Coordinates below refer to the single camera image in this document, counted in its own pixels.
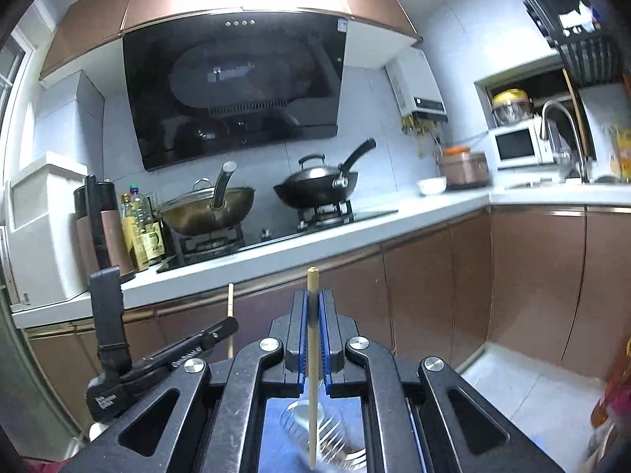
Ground bronze wok with black handle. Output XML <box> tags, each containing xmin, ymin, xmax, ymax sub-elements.
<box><xmin>157</xmin><ymin>161</ymin><xmax>256</xmax><ymax>236</ymax></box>

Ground brown thermos flask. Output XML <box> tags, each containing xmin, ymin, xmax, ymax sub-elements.
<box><xmin>97</xmin><ymin>182</ymin><xmax>137</xmax><ymax>280</ymax></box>

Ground dark brown canister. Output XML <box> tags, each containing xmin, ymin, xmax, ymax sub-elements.
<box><xmin>73</xmin><ymin>184</ymin><xmax>99</xmax><ymax>279</ymax></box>

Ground window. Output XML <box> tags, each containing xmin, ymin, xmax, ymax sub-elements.
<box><xmin>0</xmin><ymin>34</ymin><xmax>31</xmax><ymax>168</ymax></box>

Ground brown lower cabinets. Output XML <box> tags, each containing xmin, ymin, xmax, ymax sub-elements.
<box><xmin>24</xmin><ymin>204</ymin><xmax>631</xmax><ymax>434</ymax></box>

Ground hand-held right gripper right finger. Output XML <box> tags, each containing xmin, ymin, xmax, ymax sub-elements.
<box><xmin>318</xmin><ymin>289</ymin><xmax>566</xmax><ymax>473</ymax></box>

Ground green cap oil bottle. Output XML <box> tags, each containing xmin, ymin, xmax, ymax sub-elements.
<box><xmin>129</xmin><ymin>185</ymin><xmax>165</xmax><ymax>265</ymax></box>

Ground white countertop appliance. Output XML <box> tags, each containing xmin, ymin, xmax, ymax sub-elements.
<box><xmin>4</xmin><ymin>152</ymin><xmax>93</xmax><ymax>307</ymax></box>

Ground yellow bottle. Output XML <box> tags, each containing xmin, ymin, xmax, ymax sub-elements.
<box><xmin>608</xmin><ymin>125</ymin><xmax>631</xmax><ymax>183</ymax></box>

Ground black wok lid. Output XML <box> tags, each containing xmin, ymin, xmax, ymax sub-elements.
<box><xmin>283</xmin><ymin>155</ymin><xmax>342</xmax><ymax>184</ymax></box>

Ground cooking oil bottle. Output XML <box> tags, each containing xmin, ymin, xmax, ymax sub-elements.
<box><xmin>120</xmin><ymin>194</ymin><xmax>150</xmax><ymax>272</ymax></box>

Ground white water heater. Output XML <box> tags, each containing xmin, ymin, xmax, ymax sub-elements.
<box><xmin>385</xmin><ymin>49</ymin><xmax>448</xmax><ymax>124</ymax></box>

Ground silver kitchen faucet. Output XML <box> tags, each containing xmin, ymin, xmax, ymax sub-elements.
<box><xmin>539</xmin><ymin>99</ymin><xmax>591</xmax><ymax>184</ymax></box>

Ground clear glass cup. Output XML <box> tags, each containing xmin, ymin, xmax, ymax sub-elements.
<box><xmin>279</xmin><ymin>399</ymin><xmax>368</xmax><ymax>473</ymax></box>

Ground brown rice cooker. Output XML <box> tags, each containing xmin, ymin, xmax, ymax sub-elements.
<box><xmin>437</xmin><ymin>146</ymin><xmax>492</xmax><ymax>189</ymax></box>

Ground black glass range hood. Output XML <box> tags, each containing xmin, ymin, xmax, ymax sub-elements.
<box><xmin>122</xmin><ymin>9</ymin><xmax>349</xmax><ymax>172</ymax></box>

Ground water heater pipes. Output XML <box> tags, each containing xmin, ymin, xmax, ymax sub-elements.
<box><xmin>401</xmin><ymin>117</ymin><xmax>443</xmax><ymax>159</ymax></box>

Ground black gas stove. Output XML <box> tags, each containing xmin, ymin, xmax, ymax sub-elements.
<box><xmin>156</xmin><ymin>201</ymin><xmax>399</xmax><ymax>275</ymax></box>

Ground black dish rack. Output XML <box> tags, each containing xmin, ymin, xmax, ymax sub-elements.
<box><xmin>493</xmin><ymin>0</ymin><xmax>625</xmax><ymax>88</ymax></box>

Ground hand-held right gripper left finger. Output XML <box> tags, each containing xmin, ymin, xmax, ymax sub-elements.
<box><xmin>59</xmin><ymin>288</ymin><xmax>309</xmax><ymax>473</ymax></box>

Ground black upright bar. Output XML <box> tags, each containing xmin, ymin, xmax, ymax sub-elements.
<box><xmin>84</xmin><ymin>174</ymin><xmax>113</xmax><ymax>273</ymax></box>

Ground yellow lid glass jar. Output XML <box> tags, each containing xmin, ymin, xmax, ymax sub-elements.
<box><xmin>491</xmin><ymin>88</ymin><xmax>534</xmax><ymax>127</ymax></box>

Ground white microwave oven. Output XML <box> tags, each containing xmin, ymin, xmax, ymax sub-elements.
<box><xmin>488</xmin><ymin>119</ymin><xmax>556</xmax><ymax>171</ymax></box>

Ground red patterned cloth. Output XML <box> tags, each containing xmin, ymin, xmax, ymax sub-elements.
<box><xmin>588</xmin><ymin>335</ymin><xmax>631</xmax><ymax>473</ymax></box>

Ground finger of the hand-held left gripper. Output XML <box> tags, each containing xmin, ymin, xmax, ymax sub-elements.
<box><xmin>132</xmin><ymin>317</ymin><xmax>239</xmax><ymax>381</ymax></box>

